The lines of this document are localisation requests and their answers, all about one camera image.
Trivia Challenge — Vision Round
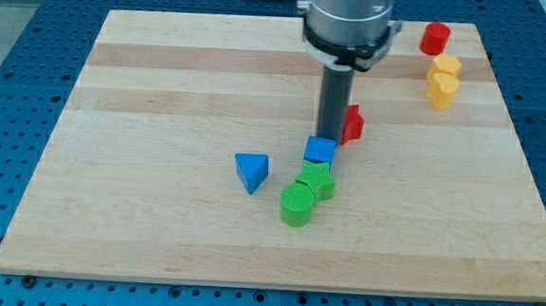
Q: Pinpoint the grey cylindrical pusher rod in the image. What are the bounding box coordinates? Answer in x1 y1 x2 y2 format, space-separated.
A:
316 66 354 143

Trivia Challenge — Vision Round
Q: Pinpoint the blue cube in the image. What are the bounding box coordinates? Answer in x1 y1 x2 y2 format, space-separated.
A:
303 135 337 165

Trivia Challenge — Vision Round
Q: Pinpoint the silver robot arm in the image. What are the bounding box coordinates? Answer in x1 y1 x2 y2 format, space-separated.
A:
297 0 403 143

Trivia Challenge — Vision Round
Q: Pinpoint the red star block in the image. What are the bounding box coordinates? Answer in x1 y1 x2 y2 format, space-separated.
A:
341 104 365 145

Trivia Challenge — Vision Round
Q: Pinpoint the green star block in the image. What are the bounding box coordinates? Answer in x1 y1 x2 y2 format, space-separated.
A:
295 160 336 202

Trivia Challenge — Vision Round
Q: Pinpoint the yellow heart block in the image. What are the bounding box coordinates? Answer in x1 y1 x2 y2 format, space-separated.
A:
427 73 461 111

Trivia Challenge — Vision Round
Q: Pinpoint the red cylinder block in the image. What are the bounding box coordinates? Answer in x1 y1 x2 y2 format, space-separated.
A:
419 22 451 56

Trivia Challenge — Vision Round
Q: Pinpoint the yellow hexagon block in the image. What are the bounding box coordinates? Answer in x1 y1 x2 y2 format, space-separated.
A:
426 53 463 81

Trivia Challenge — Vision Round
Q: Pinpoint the blue triangle block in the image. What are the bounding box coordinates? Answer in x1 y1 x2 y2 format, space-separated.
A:
234 153 269 194

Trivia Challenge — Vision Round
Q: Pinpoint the green cylinder block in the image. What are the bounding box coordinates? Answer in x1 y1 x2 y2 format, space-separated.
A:
280 182 315 227

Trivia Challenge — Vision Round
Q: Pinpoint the wooden board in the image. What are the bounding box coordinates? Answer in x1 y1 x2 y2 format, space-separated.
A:
0 9 546 302

